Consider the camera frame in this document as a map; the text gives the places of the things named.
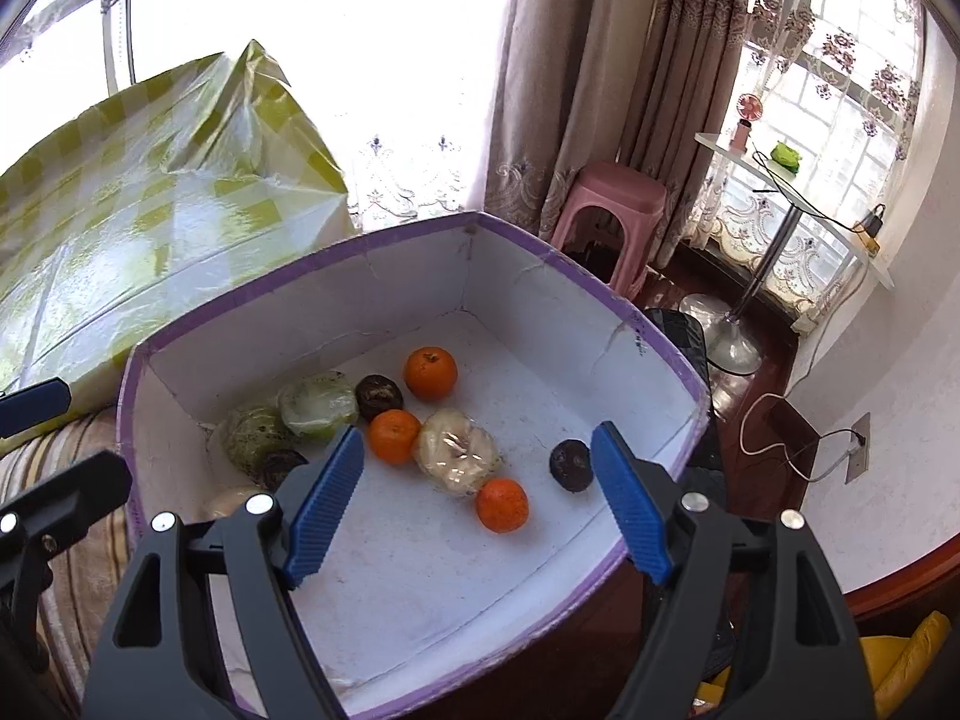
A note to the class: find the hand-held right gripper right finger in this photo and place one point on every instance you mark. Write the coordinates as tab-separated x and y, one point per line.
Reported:
630	506

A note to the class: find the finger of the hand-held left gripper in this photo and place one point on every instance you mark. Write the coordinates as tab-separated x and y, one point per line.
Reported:
34	403
75	487

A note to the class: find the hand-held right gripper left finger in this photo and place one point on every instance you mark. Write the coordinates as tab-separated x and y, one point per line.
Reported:
322	506

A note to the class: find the dark wrinkled passion fruit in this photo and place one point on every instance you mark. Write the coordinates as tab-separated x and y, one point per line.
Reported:
379	396
571	465
281	466

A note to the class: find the pale round object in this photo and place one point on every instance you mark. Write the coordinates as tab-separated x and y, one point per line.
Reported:
232	499

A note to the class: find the small green guava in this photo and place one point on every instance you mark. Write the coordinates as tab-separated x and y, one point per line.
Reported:
255	435

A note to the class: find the small mandarin orange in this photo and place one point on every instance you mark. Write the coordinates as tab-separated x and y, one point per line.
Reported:
502	504
394	435

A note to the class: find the large green guava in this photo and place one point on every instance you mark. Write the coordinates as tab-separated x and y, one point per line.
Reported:
319	403

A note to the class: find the yellow pear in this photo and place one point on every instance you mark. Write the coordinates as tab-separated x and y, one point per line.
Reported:
457	454

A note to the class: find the purple cardboard box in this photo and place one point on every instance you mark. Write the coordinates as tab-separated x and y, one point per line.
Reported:
450	592

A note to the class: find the large orange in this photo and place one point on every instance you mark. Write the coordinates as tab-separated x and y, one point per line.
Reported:
430	373

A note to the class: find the striped towel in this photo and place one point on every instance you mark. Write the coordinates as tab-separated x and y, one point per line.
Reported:
90	592

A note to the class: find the black mesh object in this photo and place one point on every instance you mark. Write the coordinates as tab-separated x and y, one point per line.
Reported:
682	337

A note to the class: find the yellow checked plastic tablecloth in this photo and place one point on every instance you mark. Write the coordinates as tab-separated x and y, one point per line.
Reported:
150	240

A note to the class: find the white side table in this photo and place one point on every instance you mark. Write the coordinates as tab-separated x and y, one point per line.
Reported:
765	262

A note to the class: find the pink plastic stool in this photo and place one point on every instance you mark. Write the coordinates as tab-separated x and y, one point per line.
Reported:
611	191

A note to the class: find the yellow seat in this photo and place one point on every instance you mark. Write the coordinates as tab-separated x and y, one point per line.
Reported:
911	660

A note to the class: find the sheer floral lace curtain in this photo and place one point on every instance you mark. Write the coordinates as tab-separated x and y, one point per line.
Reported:
420	187
847	90

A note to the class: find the black charger plug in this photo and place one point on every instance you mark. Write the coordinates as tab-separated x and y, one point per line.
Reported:
870	229

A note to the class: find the small green object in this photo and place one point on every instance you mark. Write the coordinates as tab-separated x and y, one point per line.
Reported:
786	157

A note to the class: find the small pink fan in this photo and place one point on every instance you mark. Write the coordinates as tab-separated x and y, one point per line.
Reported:
742	135

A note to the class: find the brown embroidered curtain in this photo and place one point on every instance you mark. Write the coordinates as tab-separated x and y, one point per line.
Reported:
690	90

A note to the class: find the beige embroidered curtain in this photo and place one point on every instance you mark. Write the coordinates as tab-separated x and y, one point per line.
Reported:
540	90

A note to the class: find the wall socket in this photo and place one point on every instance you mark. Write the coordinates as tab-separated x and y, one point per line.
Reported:
855	457

